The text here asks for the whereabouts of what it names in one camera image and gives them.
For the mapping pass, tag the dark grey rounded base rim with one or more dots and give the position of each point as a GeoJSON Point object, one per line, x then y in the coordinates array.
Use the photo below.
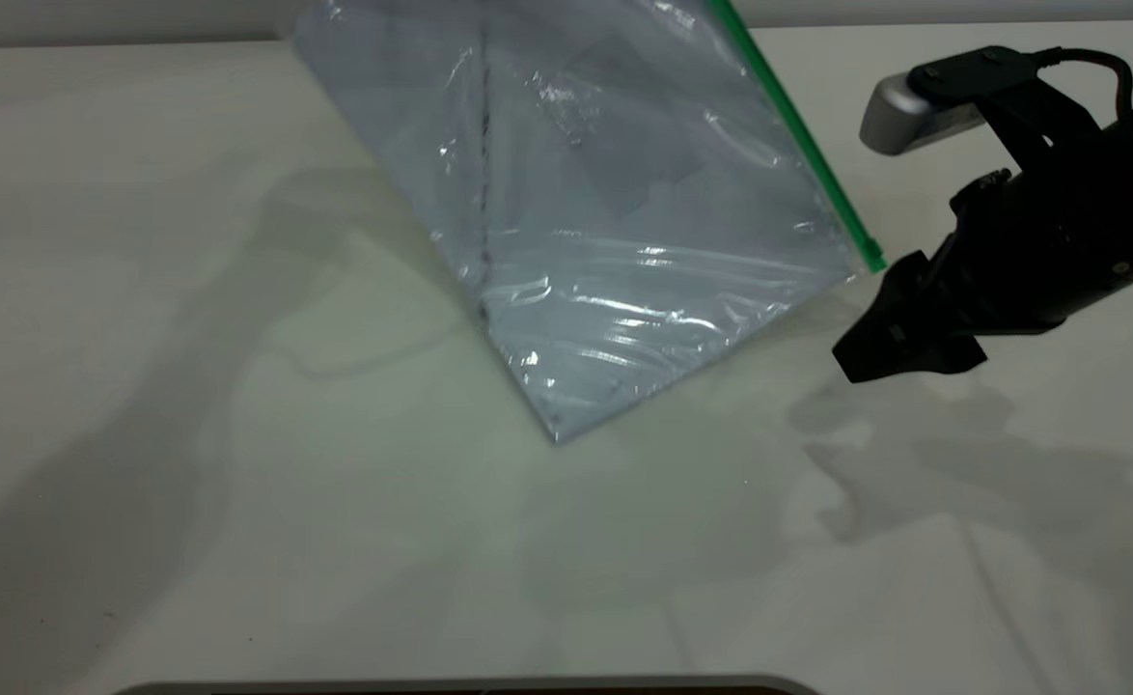
{"type": "Point", "coordinates": [470, 686]}

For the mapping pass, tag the clear plastic zip bag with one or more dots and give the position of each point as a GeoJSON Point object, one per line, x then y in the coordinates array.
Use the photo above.
{"type": "Point", "coordinates": [605, 212]}

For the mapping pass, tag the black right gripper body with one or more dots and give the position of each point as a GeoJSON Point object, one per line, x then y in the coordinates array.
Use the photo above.
{"type": "Point", "coordinates": [1039, 261]}

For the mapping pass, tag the green zipper slider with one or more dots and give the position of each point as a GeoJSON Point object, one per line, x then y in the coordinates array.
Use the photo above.
{"type": "Point", "coordinates": [874, 259]}

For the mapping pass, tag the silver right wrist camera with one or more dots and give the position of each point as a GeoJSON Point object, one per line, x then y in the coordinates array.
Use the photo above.
{"type": "Point", "coordinates": [953, 101]}

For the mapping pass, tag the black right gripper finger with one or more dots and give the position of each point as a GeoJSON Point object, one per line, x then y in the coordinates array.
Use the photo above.
{"type": "Point", "coordinates": [875, 357]}
{"type": "Point", "coordinates": [914, 285]}

